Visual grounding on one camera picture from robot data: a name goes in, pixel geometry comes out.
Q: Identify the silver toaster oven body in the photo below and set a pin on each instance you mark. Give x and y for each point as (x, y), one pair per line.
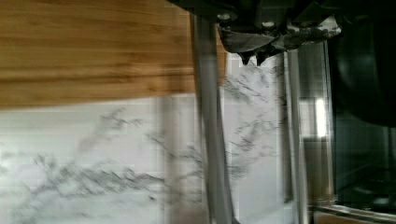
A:
(350, 100)

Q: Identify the bamboo cutting board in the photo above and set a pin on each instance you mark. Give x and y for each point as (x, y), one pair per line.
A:
(60, 52)

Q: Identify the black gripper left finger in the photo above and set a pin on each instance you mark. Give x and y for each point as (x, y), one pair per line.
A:
(246, 45)

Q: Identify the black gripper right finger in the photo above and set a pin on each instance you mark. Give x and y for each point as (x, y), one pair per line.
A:
(295, 37)

